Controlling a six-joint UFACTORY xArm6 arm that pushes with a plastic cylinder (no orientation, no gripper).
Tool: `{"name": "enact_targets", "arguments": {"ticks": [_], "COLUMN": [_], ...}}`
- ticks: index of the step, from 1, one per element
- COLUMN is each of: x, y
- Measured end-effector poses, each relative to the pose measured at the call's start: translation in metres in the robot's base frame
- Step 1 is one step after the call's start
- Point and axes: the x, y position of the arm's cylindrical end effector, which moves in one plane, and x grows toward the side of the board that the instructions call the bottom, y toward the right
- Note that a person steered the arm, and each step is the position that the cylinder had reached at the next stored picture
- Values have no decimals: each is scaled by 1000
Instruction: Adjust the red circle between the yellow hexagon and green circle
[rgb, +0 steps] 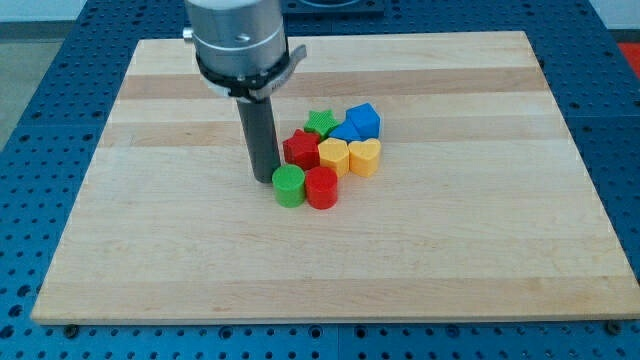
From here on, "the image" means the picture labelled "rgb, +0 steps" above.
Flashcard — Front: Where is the yellow heart block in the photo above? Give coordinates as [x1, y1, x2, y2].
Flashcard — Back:
[348, 138, 382, 177]

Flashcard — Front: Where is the blue pentagon block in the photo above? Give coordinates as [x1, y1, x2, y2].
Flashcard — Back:
[346, 103, 381, 140]

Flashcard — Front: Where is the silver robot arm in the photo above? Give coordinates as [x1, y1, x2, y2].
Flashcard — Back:
[183, 0, 307, 183]

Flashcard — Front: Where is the blue triangle block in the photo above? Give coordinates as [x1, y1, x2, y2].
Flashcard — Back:
[329, 120, 362, 143]

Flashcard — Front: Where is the red cylinder block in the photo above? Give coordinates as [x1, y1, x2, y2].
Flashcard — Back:
[305, 166, 338, 210]

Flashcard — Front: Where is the green cylinder block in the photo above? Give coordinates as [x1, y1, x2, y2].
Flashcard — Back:
[272, 164, 306, 208]

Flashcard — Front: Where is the green star block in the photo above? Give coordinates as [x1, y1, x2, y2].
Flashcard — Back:
[303, 109, 340, 140]

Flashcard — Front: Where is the red star block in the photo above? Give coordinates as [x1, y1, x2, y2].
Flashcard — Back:
[283, 129, 320, 171]

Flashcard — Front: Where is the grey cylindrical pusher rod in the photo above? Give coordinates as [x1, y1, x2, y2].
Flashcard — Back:
[236, 98, 281, 183]

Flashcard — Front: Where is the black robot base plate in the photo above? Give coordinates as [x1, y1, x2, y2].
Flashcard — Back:
[280, 0, 386, 15]

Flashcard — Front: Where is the light wooden board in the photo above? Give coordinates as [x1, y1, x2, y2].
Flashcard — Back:
[31, 31, 639, 325]

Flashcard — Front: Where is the yellow hexagon block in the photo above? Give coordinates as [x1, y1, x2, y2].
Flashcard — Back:
[318, 138, 350, 177]

